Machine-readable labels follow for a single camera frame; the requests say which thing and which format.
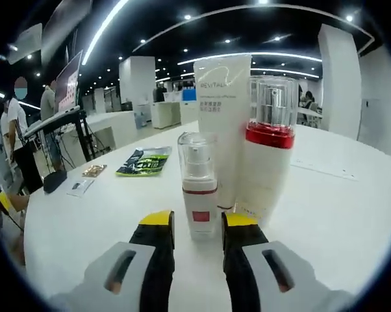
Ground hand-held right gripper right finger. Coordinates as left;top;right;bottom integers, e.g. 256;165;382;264
221;211;357;312

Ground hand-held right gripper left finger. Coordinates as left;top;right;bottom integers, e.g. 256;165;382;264
49;209;176;312

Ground small white skincare sachet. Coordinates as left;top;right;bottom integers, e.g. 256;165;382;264
66;177;95;199

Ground small white skincare pump bottle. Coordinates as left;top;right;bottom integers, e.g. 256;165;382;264
177;131;221;242

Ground gold skincare sachet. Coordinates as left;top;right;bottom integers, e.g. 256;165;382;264
81;164;108;178

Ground red-collared white skincare bottle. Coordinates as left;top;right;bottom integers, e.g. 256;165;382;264
234;75;297;226

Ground green black skincare sachet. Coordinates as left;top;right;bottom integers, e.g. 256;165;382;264
115;145;173;178

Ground white skincare tube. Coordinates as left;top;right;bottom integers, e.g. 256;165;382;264
193;53;253;209

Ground black pouch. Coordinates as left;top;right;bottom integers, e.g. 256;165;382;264
42;169;68;194

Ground large display screen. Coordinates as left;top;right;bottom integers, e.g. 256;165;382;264
54;49;84;115

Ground water jug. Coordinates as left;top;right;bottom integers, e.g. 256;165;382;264
134;110;148;130

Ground ceiling air conditioner unit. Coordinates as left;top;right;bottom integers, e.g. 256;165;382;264
6;22;44;65

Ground white square pillar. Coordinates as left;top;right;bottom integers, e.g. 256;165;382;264
118;55;157;113
318;23;362;141

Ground dark hanging banner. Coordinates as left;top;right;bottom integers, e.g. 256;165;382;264
40;0;94;68

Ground long ceiling light strip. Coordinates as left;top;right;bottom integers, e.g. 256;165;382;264
81;0;131;66

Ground grey door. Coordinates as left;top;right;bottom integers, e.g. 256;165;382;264
360;97;384;147

